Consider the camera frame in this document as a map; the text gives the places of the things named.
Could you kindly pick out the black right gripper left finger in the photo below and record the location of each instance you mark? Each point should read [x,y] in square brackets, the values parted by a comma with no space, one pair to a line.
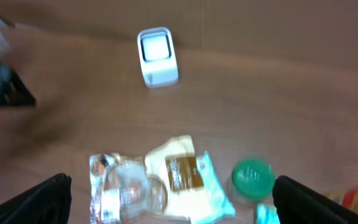
[46,203]

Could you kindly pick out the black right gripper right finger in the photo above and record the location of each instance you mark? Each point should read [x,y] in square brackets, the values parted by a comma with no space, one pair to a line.
[297,203]

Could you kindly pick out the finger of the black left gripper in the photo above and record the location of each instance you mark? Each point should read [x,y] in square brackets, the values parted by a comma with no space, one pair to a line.
[15,93]

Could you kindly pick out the green lid jar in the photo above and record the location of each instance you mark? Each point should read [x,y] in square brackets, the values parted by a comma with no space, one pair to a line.
[251,181]

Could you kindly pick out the teal white pack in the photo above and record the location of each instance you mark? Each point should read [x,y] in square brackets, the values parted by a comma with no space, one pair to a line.
[214,204]

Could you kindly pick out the brown mushroom packet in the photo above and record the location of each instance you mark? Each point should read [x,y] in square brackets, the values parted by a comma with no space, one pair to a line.
[166,182]

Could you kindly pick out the white barcode scanner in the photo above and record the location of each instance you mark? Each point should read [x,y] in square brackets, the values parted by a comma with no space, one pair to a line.
[157,57]

